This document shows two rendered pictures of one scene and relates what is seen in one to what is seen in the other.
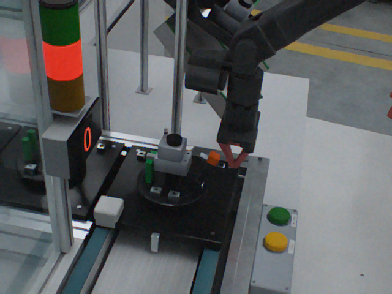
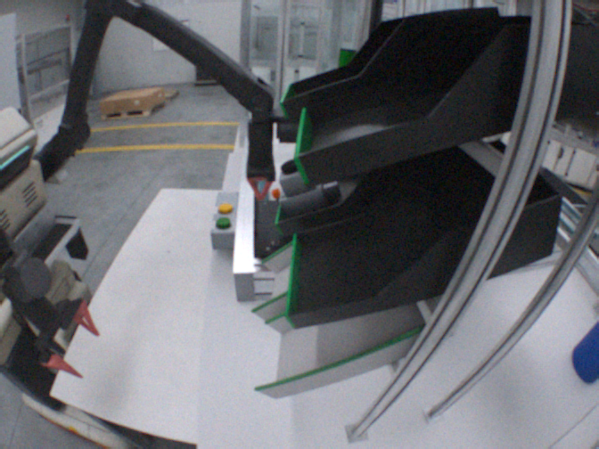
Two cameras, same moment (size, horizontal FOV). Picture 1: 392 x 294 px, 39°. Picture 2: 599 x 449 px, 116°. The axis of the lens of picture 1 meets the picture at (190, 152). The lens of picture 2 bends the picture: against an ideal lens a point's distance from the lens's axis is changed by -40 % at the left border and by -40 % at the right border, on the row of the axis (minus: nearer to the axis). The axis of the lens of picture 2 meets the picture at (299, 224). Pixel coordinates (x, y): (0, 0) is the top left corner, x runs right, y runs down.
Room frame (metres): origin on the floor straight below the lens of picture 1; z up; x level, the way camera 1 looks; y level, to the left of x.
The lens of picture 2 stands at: (1.45, -0.20, 1.45)
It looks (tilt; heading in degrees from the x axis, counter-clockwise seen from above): 36 degrees down; 161
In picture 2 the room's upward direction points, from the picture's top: 4 degrees clockwise
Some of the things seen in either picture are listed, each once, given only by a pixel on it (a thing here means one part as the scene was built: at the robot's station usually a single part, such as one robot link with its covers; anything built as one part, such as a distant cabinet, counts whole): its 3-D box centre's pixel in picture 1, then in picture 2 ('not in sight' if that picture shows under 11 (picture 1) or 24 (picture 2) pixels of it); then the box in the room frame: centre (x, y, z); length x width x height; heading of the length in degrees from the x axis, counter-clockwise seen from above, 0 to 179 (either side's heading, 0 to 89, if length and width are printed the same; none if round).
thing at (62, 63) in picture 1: (63, 55); not in sight; (0.66, 0.18, 1.33); 0.05 x 0.05 x 0.05
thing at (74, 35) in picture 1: (59, 20); (348, 59); (0.66, 0.18, 1.38); 0.05 x 0.05 x 0.05
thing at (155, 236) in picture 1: (155, 242); not in sight; (0.70, 0.05, 0.95); 0.01 x 0.01 x 0.04; 80
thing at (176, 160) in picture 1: (168, 151); not in sight; (0.83, 0.04, 1.06); 0.08 x 0.04 x 0.07; 79
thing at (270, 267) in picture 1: (273, 254); (226, 218); (0.71, -0.17, 0.93); 0.21 x 0.07 x 0.06; 170
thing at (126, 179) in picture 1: (172, 192); (303, 225); (0.83, 0.03, 0.96); 0.24 x 0.24 x 0.02; 80
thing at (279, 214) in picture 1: (278, 217); (223, 224); (0.78, -0.18, 0.96); 0.04 x 0.04 x 0.02
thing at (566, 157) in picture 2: not in sight; (568, 123); (-1.12, 6.06, 1.13); 2.26 x 1.66 x 2.25; 73
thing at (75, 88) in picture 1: (65, 87); not in sight; (0.66, 0.18, 1.28); 0.05 x 0.05 x 0.05
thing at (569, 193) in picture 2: not in sight; (552, 196); (0.57, 2.16, 0.73); 0.62 x 0.42 x 0.23; 170
